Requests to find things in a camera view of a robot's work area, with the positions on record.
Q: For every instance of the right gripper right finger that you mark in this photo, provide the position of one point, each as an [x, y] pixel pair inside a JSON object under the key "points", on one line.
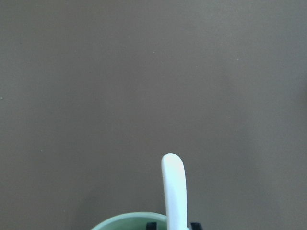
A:
{"points": [[195, 226]]}

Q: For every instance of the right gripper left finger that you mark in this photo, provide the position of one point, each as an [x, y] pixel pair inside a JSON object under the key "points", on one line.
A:
{"points": [[151, 226]]}

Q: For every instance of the white ceramic soup spoon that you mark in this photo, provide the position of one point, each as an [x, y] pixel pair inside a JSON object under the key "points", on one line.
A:
{"points": [[175, 191]]}

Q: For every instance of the light green ceramic bowl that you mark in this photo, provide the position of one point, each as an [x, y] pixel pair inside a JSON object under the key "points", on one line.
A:
{"points": [[132, 221]]}

